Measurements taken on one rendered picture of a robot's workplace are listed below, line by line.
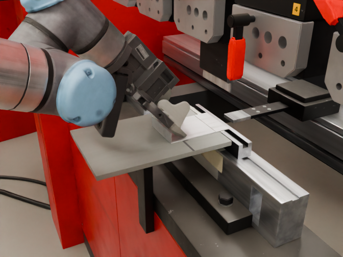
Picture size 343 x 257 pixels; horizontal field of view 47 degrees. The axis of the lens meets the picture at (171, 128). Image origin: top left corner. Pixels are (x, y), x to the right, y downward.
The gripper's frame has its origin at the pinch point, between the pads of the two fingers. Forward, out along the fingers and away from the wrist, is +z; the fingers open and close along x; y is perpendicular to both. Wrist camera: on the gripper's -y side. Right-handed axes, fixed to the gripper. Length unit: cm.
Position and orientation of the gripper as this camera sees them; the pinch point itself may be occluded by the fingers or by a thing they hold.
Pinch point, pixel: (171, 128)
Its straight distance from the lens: 76.5
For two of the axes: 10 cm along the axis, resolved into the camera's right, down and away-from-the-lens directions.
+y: 6.7, -7.4, 0.1
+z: 5.8, 5.4, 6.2
